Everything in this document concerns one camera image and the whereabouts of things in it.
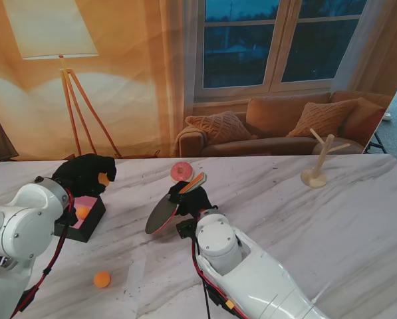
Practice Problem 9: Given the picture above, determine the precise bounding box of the black tripod stand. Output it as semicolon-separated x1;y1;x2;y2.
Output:
364;131;387;156

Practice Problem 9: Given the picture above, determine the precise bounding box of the wooden mug tree stand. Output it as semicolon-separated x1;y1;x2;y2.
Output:
300;128;351;189

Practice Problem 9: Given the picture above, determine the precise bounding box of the pink frosted toy donut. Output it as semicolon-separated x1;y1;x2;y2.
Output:
170;161;195;183

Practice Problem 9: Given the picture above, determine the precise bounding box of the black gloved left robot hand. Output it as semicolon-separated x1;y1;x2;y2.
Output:
51;153;118;197

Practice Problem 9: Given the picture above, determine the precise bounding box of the black box pink inside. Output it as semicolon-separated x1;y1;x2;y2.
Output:
63;195;106;243

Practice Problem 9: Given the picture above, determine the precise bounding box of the printed living room backdrop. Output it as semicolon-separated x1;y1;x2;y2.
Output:
0;0;397;161

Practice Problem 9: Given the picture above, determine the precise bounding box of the red black right arm cable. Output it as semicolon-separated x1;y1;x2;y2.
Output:
191;232;249;319

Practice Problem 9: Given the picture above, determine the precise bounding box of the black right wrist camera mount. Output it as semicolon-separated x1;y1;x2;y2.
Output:
176;217;199;239

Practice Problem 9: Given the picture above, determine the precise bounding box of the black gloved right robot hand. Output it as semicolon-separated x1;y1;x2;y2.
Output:
164;181;214;219

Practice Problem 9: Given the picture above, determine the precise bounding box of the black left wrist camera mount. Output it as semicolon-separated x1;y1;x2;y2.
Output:
54;209;79;237

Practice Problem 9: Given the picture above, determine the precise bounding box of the black red ping pong bat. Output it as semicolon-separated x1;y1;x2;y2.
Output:
144;171;208;235

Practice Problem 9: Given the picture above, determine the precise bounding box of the red left arm cable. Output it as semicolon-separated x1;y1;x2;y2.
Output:
10;189;76;319

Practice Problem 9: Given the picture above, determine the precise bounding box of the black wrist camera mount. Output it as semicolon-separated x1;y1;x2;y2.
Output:
176;217;199;239
54;209;79;237

